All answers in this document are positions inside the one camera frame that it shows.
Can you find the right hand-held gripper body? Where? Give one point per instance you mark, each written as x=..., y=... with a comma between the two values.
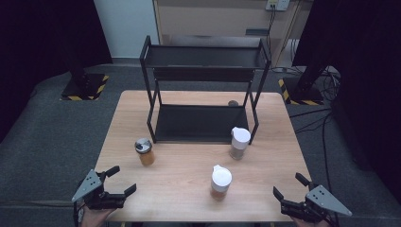
x=318, y=201

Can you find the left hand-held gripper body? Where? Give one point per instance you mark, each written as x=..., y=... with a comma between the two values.
x=94, y=192

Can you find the amber spice jar metal lid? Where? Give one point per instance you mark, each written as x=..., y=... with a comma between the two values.
x=145, y=154

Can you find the white-lid jar orange spice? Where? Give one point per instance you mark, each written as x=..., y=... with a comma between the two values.
x=220, y=181

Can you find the white-lid jar brown spice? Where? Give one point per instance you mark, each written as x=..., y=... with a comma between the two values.
x=240, y=140

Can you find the black metal two-tier rack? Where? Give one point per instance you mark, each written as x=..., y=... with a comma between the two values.
x=201, y=123

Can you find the person's right hand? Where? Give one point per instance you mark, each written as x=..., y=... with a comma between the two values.
x=310, y=224

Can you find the person's left hand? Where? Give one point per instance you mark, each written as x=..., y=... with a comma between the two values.
x=94, y=218

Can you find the black stand with striped base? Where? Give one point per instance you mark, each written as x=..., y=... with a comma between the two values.
x=83, y=86
x=302, y=91

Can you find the small grey round disc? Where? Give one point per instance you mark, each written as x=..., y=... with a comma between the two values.
x=233, y=103

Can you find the dark curtain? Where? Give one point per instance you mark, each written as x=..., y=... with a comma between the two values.
x=41, y=47
x=369, y=63

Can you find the beige cabinet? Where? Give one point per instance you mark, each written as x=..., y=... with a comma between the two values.
x=214, y=19

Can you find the white wall power outlet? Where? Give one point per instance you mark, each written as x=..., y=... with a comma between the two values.
x=277, y=4

